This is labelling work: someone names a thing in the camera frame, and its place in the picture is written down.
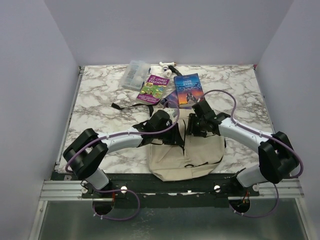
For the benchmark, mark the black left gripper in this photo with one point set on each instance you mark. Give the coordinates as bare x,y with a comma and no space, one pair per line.
176,138

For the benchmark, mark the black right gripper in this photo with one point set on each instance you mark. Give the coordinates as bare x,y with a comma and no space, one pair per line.
191,129

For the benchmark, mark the beige canvas student backpack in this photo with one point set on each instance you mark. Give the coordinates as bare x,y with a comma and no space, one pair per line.
198,157

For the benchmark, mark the Jane Eyre book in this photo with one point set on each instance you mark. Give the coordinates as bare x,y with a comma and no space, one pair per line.
188,89

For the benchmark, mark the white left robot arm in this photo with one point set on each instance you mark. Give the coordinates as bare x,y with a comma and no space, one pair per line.
84,156

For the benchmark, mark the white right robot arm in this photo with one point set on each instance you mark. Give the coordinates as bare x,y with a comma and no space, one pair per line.
276,159

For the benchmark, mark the dark purple galaxy book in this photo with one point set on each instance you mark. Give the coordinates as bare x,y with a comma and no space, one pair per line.
173,97

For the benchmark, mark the purple treehouse book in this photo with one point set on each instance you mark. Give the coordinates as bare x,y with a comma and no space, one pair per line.
153,89

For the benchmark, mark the white pipe fitting toy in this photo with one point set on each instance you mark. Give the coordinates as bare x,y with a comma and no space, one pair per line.
168,68

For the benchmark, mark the clear plastic organizer box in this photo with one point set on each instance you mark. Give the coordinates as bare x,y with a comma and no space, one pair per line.
135,75

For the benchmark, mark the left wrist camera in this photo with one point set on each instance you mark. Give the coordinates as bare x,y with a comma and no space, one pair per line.
173,113

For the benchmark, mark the aluminium rail frame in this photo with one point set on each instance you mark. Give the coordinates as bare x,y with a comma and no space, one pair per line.
61,190

